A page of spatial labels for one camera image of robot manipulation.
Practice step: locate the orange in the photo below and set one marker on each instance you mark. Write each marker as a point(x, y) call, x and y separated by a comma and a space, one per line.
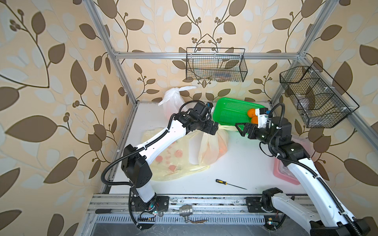
point(251, 113)
point(254, 120)

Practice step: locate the white plastic bag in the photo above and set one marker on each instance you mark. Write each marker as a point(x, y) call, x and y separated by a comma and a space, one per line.
point(173, 100)

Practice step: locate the black handled tool on rail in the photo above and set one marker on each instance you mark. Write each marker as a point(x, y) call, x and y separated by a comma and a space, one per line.
point(108, 211)

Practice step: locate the green plastic basket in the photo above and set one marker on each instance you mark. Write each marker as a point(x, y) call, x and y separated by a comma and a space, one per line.
point(229, 111)

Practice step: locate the wire basket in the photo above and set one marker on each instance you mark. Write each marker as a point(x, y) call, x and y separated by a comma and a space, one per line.
point(216, 64)
point(320, 100)

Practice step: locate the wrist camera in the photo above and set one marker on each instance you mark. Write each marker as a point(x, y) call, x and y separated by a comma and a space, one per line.
point(202, 110)
point(263, 120)

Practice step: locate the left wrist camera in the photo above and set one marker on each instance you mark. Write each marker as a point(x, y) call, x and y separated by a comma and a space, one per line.
point(202, 110)

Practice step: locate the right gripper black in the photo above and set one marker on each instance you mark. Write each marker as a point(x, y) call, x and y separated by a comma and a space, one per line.
point(253, 127)

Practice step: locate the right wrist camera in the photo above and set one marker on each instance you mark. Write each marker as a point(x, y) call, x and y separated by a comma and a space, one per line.
point(263, 120)

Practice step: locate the pink plastic box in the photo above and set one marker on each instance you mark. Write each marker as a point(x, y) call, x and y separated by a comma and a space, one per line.
point(282, 172)

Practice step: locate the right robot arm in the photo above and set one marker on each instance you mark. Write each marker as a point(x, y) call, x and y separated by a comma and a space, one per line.
point(332, 218)

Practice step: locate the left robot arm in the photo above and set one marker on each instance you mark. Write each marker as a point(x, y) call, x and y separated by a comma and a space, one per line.
point(135, 163)

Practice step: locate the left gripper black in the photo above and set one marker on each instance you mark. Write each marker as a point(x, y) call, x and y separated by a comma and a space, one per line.
point(207, 129)

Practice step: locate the yellow plastic bag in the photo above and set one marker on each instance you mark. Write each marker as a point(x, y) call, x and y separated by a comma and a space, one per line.
point(213, 147)
point(178, 160)

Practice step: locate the metal cylinder fitting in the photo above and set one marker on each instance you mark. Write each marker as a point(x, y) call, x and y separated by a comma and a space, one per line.
point(185, 211)

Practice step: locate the back wire basket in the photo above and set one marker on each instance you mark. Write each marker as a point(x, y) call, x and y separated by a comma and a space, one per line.
point(216, 64)

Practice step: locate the right wire basket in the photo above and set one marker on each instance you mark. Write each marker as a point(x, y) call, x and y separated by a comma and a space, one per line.
point(320, 100)

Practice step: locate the yellow black screwdriver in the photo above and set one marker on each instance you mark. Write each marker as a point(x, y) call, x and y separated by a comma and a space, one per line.
point(226, 183)

